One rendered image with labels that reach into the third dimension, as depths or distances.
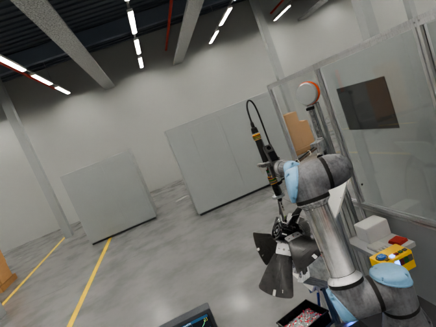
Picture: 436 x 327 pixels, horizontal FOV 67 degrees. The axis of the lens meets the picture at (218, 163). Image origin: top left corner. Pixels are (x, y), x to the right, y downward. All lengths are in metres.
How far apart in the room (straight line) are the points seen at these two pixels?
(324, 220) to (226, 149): 6.25
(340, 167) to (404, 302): 0.46
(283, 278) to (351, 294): 0.82
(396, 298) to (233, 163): 6.36
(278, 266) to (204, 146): 5.47
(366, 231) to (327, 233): 1.16
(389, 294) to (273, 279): 0.89
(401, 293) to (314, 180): 0.43
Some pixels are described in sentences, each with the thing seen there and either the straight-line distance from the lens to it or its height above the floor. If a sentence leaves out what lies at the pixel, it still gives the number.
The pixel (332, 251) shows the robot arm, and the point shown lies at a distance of 1.16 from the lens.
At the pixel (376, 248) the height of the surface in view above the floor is 0.88.
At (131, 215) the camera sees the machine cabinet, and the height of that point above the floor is 0.35.
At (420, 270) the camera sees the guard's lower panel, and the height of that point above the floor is 0.62.
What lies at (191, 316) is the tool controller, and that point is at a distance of 1.46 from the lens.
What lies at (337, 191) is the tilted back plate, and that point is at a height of 1.29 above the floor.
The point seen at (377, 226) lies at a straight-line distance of 2.34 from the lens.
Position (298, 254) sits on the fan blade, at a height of 1.16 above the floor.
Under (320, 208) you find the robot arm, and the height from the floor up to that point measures 1.56.
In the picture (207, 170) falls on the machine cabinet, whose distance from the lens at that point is 7.26.
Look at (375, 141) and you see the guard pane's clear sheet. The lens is 2.20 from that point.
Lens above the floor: 1.97
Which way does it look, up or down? 8 degrees down
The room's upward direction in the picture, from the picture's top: 21 degrees counter-clockwise
